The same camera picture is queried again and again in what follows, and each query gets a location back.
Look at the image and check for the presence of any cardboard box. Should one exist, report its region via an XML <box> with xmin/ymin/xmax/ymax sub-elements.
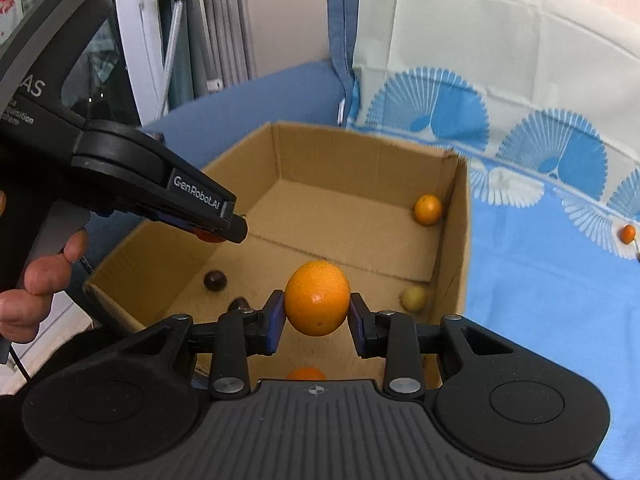
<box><xmin>82</xmin><ymin>121</ymin><xmax>473</xmax><ymax>391</ymax></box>

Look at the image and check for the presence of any blue mattress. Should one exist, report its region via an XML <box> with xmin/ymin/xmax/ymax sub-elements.
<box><xmin>141</xmin><ymin>59</ymin><xmax>351</xmax><ymax>173</ymax></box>

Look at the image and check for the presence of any white window frame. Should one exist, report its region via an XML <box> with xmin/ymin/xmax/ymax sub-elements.
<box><xmin>109</xmin><ymin>0</ymin><xmax>173</xmax><ymax>127</ymax></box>

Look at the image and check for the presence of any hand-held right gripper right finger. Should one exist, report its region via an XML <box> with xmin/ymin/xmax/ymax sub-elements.
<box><xmin>349</xmin><ymin>292</ymin><xmax>513</xmax><ymax>395</ymax></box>

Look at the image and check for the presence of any large orange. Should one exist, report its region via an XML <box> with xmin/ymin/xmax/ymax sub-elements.
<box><xmin>284</xmin><ymin>259</ymin><xmax>351</xmax><ymax>337</ymax></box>
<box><xmin>413</xmin><ymin>194</ymin><xmax>444</xmax><ymax>227</ymax></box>
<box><xmin>285</xmin><ymin>367</ymin><xmax>327</xmax><ymax>382</ymax></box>

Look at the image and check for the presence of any grey curtain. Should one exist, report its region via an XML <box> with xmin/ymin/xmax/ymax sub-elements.
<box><xmin>184</xmin><ymin>0</ymin><xmax>257</xmax><ymax>97</ymax></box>

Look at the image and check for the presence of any person's left hand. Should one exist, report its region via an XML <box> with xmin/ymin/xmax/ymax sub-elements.
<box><xmin>0</xmin><ymin>190</ymin><xmax>89</xmax><ymax>343</ymax></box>

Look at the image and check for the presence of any yellow round fruit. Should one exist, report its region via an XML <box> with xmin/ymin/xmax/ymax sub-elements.
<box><xmin>400</xmin><ymin>286</ymin><xmax>429</xmax><ymax>314</ymax></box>

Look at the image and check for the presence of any black cable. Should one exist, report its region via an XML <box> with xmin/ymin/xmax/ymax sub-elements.
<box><xmin>0</xmin><ymin>340</ymin><xmax>34</xmax><ymax>385</ymax></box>

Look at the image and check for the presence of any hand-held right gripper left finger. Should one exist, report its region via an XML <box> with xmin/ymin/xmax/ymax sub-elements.
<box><xmin>117</xmin><ymin>290</ymin><xmax>286</xmax><ymax>401</ymax></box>

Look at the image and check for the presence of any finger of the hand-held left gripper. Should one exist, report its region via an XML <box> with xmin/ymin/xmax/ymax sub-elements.
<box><xmin>142</xmin><ymin>207</ymin><xmax>249</xmax><ymax>245</ymax></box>

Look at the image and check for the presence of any blue fabric cover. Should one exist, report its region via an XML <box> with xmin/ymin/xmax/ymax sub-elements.
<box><xmin>326</xmin><ymin>0</ymin><xmax>362</xmax><ymax>128</ymax></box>

